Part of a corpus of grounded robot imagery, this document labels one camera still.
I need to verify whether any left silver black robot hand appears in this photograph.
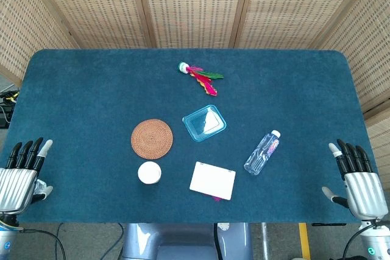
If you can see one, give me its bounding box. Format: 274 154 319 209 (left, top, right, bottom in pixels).
0 137 54 215

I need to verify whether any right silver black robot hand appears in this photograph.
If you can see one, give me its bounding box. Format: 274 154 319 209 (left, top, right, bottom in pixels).
322 139 389 220

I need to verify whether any white paper cup green flower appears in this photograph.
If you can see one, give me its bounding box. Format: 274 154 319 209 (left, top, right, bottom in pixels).
137 161 163 185

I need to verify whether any round woven rattan coaster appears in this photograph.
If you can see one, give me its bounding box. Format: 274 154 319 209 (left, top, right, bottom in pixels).
130 119 174 160

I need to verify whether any woven bamboo folding screen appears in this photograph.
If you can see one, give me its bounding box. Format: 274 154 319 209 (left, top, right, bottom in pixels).
0 0 390 181

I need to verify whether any clear plastic water bottle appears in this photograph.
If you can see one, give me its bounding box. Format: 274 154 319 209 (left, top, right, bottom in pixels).
243 130 282 176

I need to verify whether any metal table leg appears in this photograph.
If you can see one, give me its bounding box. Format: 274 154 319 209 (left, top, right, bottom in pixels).
260 222 271 260

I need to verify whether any blue carpet table cloth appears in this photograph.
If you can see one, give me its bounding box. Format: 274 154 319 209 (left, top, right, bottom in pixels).
0 48 380 225

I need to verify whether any white flat plastic box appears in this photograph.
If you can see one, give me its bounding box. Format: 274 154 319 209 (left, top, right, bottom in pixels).
189 161 236 201

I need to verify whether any blue clear plastic container lid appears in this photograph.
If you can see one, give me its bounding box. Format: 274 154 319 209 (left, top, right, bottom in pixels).
182 104 227 143

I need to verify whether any grey blue robot torso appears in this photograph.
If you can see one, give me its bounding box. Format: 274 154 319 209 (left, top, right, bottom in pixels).
121 222 252 260

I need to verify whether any colourful feather shuttlecock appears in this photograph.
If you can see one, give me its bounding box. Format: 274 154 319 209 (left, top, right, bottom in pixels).
177 61 225 97

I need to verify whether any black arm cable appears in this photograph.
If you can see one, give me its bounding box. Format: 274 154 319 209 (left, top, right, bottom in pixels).
18 228 66 260

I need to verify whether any black equipment with cables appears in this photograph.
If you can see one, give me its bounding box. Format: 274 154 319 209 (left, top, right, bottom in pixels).
0 88 21 130

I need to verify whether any yellow post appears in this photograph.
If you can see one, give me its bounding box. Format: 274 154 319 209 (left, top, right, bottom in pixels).
297 222 311 260

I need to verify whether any thin blue floor cable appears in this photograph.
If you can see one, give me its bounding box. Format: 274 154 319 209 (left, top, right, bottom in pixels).
54 222 125 260

